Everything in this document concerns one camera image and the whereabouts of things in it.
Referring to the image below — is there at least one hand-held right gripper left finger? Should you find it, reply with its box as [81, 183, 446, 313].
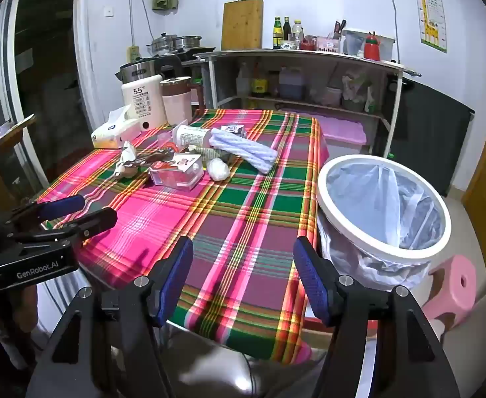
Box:
[27, 236, 195, 398]

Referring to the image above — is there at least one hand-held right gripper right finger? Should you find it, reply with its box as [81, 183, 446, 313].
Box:
[293, 236, 461, 398]

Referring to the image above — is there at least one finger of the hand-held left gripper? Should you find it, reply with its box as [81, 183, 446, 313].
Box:
[8, 207, 118, 244]
[3, 195, 86, 230]

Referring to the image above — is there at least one red milk carton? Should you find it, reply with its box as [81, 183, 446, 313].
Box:
[149, 153, 206, 191]

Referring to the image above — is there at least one translucent plastic bin liner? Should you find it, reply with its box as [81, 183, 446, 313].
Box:
[318, 162, 445, 293]

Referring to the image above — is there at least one white round trash bin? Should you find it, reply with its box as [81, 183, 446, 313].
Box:
[317, 154, 452, 293]

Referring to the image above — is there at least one white tissue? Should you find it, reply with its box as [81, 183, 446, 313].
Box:
[207, 158, 230, 182]

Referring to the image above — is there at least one white yogurt bottle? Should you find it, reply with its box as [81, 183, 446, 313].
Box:
[172, 123, 213, 152]

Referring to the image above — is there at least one white blue foam sleeve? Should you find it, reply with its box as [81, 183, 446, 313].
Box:
[209, 128, 279, 175]

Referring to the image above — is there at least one pink green plaid tablecloth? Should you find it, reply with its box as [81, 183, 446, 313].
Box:
[36, 109, 331, 365]

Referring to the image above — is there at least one white tissue box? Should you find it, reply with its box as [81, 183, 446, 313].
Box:
[91, 105, 152, 149]

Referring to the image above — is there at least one white water warmer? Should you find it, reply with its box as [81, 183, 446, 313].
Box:
[121, 74, 167, 127]

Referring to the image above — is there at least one pink jug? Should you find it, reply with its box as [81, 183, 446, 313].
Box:
[160, 77, 206, 126]

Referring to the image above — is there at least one storage box with pink lid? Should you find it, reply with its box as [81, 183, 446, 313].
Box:
[282, 110, 368, 158]

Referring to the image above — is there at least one pink plastic stool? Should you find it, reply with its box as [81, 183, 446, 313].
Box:
[423, 255, 478, 330]

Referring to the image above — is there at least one glass sliding door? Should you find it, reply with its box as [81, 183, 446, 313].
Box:
[0, 0, 82, 191]

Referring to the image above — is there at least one steel electric kettle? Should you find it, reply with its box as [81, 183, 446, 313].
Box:
[116, 55, 183, 88]

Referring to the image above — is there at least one black cabinet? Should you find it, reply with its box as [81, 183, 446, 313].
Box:
[386, 72, 476, 197]

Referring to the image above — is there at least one blue liquid jug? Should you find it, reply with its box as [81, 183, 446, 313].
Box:
[278, 66, 308, 100]

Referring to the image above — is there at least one steel pot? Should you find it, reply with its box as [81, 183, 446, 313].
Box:
[151, 32, 178, 54]
[177, 35, 203, 50]

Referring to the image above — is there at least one crumpled plastic bag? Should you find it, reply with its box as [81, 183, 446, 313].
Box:
[341, 72, 370, 110]

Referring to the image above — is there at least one yellow label soy bottle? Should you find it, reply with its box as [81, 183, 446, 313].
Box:
[251, 64, 269, 98]

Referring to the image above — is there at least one white plastic jug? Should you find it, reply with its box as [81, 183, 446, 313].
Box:
[237, 63, 252, 96]

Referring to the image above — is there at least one white shelf unit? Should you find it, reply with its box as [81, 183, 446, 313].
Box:
[195, 48, 405, 158]

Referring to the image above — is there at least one pink utensil basket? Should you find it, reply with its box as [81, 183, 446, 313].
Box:
[317, 35, 342, 53]

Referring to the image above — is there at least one clear plastic container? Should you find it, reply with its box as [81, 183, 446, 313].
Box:
[342, 28, 395, 61]

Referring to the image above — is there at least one wooden cutting board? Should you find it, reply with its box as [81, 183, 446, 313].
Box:
[221, 0, 264, 50]

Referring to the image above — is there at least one grey wall cable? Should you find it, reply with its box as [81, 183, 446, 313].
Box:
[128, 0, 154, 47]

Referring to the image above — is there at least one white wall cable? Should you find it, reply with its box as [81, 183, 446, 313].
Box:
[386, 0, 402, 63]

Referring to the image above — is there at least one giraffe wall chart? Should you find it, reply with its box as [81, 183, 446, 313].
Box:
[409, 0, 448, 54]

